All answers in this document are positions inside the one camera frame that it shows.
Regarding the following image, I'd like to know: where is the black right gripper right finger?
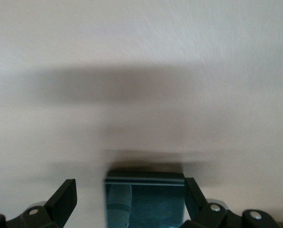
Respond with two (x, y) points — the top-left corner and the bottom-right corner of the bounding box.
(181, 177), (283, 228)

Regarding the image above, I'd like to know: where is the black smartphone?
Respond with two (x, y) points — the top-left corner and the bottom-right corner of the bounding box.
(104, 170), (186, 228)

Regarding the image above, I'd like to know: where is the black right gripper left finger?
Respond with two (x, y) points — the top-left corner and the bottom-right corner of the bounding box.
(0, 179), (78, 228)

